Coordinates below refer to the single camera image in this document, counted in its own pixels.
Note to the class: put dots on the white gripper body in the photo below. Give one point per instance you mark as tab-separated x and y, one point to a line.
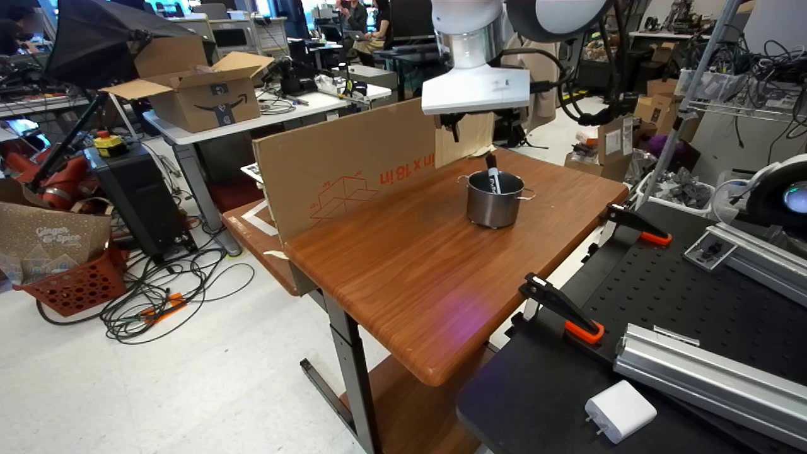
480	93

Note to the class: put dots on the small steel pot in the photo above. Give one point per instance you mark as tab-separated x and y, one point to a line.
492	210

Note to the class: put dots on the large flat cardboard sheet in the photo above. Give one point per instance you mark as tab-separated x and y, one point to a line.
354	172

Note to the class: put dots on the stacked brown cardboard boxes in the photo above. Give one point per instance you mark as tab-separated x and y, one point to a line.
665	105

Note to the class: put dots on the white work table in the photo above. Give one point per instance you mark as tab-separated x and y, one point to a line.
254	123

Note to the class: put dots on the silver tripod pole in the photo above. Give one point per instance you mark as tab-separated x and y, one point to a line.
685	93

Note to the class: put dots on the orange black bar clamp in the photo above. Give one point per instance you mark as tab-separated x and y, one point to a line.
564	311
644	225

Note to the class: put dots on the open Amazon cardboard box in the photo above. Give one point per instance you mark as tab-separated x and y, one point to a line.
204	96

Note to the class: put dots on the grey metal table leg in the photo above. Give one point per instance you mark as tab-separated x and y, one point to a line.
357	370

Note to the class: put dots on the black perforated breadboard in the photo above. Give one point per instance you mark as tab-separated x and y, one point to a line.
671	287

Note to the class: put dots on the black base board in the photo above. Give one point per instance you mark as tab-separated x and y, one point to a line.
530	395

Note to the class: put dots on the wooden table lower shelf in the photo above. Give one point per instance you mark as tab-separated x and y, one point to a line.
419	412

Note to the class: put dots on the white VR headset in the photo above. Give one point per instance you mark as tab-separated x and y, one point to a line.
753	194

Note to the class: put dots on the black computer case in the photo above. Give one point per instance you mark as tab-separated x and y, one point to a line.
141	202

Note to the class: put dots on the white power adapter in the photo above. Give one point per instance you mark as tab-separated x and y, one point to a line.
621	410

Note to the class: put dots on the yellow red emergency stop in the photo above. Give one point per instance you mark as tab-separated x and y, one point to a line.
110	146

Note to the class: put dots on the black photo softbox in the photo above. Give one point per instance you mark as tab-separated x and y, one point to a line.
110	38

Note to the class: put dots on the red machine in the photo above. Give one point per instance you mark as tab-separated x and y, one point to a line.
59	186

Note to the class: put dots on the red plastic basket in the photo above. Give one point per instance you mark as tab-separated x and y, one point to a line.
80	287

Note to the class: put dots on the brown paper bag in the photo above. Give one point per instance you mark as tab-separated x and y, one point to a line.
52	241

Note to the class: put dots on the metal rail corner bracket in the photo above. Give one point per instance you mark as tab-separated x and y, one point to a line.
709	250

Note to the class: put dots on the aluminium profile rail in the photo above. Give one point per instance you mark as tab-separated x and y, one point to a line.
714	383
770	265

